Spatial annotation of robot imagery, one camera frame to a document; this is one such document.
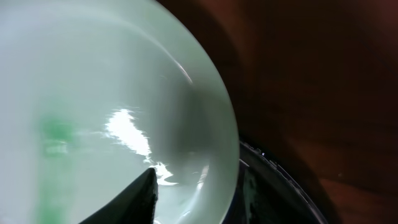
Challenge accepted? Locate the mint plate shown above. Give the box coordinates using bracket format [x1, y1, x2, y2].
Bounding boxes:
[1, 0, 239, 223]

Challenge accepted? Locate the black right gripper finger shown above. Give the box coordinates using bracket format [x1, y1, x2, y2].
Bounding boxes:
[80, 168, 158, 224]

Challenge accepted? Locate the black round tray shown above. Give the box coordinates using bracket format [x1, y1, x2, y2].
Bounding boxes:
[223, 140, 329, 224]

